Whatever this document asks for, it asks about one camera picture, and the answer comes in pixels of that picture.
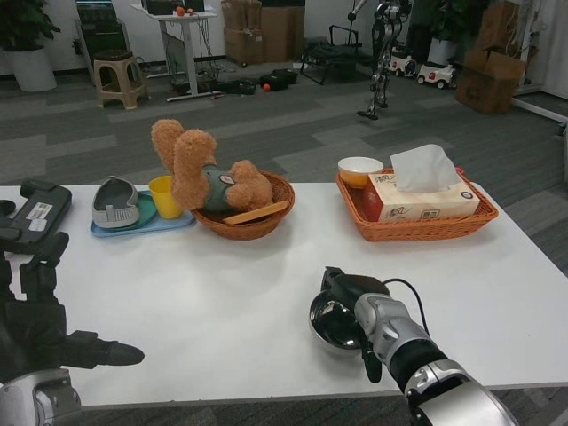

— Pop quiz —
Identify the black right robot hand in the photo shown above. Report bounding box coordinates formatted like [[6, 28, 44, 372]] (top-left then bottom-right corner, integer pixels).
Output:
[[321, 265, 391, 383]]

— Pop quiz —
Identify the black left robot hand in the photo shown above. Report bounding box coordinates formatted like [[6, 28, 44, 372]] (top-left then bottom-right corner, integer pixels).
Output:
[[0, 199, 146, 385]]

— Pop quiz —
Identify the shiny metal bowl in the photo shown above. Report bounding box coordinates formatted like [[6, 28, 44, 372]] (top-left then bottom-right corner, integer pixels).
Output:
[[309, 290, 369, 351]]

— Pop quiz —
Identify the white ceramic bowl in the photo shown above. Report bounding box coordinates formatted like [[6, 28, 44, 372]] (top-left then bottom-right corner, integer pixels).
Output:
[[337, 155, 384, 189]]

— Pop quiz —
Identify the rectangular orange wicker basket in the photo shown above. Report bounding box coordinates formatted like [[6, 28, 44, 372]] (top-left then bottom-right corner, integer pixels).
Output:
[[335, 167, 501, 243]]

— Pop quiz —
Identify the orange tissue box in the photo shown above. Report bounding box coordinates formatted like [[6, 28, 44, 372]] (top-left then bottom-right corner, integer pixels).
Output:
[[366, 171, 481, 223]]

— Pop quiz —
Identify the black device with label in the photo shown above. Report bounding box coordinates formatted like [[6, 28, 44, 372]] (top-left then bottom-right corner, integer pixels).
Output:
[[8, 178, 73, 246]]

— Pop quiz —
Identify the round brown wicker basket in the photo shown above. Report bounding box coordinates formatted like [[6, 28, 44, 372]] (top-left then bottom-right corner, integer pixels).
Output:
[[191, 171, 297, 241]]

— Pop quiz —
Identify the orange wooden spatula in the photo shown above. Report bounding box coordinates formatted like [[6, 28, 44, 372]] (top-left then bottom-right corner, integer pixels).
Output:
[[222, 200, 288, 225]]

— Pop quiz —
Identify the white tissue sheet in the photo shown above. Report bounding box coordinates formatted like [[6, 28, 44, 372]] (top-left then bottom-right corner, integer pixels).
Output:
[[390, 143, 464, 194]]

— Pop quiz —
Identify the gray slip-on shoe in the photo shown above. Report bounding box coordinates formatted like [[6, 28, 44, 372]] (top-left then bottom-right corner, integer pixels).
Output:
[[91, 176, 142, 228]]

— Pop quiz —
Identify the green plastic plate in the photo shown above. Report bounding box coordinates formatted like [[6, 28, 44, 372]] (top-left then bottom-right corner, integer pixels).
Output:
[[128, 194, 160, 230]]

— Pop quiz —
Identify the light blue plastic tray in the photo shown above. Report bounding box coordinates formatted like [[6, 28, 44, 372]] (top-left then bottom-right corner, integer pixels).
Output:
[[90, 190, 196, 240]]

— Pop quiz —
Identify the yellow plastic cup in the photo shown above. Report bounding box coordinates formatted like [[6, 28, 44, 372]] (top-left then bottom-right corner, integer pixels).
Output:
[[148, 175, 185, 220]]

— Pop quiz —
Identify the brown teddy bear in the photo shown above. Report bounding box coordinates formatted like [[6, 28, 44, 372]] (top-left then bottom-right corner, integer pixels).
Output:
[[150, 118, 274, 213]]

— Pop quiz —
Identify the black case on floor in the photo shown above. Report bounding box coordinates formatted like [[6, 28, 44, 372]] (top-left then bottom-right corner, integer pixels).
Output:
[[259, 68, 297, 92]]

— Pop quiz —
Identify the white toy car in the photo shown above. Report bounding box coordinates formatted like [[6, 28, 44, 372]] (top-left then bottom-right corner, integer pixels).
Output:
[[415, 61, 458, 91], [390, 43, 419, 79]]

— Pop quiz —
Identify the black folding cot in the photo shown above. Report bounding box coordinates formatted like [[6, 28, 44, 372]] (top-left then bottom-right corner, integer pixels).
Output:
[[300, 25, 369, 85]]

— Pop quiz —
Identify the flat black bag on floor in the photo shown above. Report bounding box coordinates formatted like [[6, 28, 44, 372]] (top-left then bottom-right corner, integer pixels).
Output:
[[217, 78, 256, 95]]

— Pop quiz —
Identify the silver black humanoid robot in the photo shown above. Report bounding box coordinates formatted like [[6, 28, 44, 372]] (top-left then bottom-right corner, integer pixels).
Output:
[[348, 0, 412, 122]]

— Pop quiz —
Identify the cardboard box on floor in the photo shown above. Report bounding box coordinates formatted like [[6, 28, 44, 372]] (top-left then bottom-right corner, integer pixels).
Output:
[[454, 51, 528, 115]]

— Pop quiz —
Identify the short white plant pot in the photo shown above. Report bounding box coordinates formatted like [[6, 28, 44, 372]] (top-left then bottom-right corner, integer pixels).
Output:
[[428, 37, 461, 67]]

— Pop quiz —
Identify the white table base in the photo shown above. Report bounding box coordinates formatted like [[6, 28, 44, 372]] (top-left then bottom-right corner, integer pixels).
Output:
[[509, 95, 568, 130]]

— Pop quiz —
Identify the tall white plant pot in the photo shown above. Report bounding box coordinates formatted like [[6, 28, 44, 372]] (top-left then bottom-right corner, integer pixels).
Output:
[[9, 47, 58, 93]]

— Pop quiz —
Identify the beige plastic stool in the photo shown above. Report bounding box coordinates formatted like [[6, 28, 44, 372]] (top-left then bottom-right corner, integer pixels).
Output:
[[92, 50, 151, 110]]

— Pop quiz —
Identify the large closed cardboard box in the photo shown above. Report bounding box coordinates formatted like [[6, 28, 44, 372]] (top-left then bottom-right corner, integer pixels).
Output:
[[260, 0, 306, 63]]

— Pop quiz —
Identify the leafy plant beside cabinet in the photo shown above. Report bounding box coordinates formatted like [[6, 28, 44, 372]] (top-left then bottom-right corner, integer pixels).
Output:
[[425, 0, 489, 43]]

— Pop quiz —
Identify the white standing desk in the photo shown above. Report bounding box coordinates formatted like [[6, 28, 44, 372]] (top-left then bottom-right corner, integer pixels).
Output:
[[130, 4, 223, 102]]

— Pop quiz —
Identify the stacked cardboard box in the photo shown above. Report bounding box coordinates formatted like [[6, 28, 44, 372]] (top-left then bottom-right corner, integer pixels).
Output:
[[477, 0, 519, 54]]

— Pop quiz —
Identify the desktop computer tower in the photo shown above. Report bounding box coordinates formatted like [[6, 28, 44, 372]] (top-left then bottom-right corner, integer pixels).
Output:
[[162, 31, 185, 83]]

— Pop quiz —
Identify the dark green equipment rack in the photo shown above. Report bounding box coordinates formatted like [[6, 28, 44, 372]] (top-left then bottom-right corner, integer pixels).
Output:
[[73, 0, 130, 85]]

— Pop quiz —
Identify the large leafy potted plant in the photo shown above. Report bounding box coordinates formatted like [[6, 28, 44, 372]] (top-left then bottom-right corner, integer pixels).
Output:
[[0, 0, 61, 52]]

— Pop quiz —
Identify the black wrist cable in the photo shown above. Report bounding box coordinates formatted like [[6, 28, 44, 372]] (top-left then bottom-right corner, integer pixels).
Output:
[[383, 278, 430, 334]]

